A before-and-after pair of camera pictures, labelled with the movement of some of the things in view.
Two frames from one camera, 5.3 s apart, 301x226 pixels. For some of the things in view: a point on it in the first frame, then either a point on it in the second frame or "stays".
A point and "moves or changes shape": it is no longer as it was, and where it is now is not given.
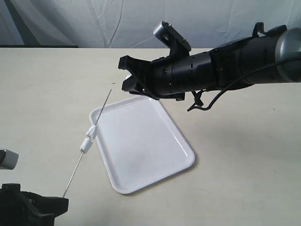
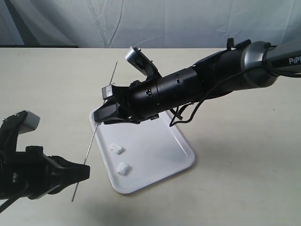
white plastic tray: (139, 142) stays
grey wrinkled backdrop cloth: (130, 24) stays
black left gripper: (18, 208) to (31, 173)
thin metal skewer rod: (82, 154) moves or changes shape
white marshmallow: (91, 132) to (117, 149)
